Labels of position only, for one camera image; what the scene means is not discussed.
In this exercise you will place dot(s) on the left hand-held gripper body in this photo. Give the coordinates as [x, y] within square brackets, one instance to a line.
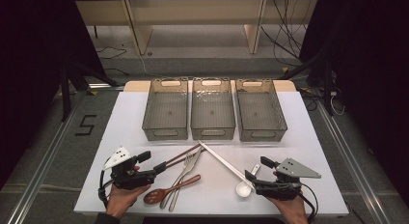
[135, 179]

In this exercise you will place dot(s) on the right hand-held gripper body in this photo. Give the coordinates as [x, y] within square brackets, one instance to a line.
[279, 188]

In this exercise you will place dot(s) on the white ceramic spoon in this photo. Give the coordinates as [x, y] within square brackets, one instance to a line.
[243, 189]

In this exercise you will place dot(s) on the brown wooden spoon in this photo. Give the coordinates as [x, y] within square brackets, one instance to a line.
[154, 196]

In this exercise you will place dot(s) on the metal fork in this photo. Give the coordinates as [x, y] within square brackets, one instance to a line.
[188, 160]

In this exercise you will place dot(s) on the transparent grey plastic bin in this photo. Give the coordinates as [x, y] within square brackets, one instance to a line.
[165, 114]
[212, 114]
[259, 114]

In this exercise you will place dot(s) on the person's right hand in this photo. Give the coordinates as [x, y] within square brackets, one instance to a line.
[292, 211]

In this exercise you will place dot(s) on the person's left hand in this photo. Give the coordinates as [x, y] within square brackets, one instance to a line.
[120, 201]

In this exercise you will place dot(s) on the white table sheet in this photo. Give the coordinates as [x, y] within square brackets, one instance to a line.
[128, 121]

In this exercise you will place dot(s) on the black metal stand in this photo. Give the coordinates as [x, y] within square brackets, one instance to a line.
[66, 98]
[328, 89]

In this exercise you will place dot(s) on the black curtain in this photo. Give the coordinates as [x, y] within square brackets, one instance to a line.
[369, 72]
[32, 72]

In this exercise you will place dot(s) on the beige wooden desk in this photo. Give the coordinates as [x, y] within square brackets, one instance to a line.
[193, 11]

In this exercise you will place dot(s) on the metal floor rail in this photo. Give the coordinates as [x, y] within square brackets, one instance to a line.
[44, 166]
[353, 166]

